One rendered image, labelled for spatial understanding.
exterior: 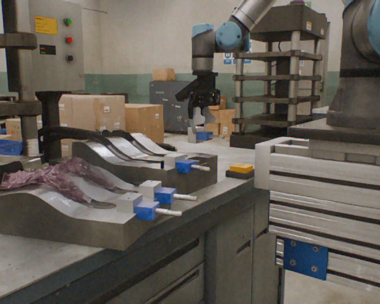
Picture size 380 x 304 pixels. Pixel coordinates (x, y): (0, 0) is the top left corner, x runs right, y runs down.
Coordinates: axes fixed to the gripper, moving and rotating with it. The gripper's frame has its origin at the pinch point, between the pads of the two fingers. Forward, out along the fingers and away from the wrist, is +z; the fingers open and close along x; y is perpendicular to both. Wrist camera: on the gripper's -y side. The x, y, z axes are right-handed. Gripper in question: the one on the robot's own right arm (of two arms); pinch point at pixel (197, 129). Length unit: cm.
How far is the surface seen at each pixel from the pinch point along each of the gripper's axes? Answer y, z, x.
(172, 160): 12.7, 4.4, -31.7
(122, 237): 25, 12, -64
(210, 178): 14.3, 12.9, -14.2
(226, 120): -307, 60, 572
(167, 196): 23, 9, -47
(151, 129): -316, 56, 349
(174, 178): 14.3, 8.8, -33.1
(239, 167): 17.0, 11.5, -0.5
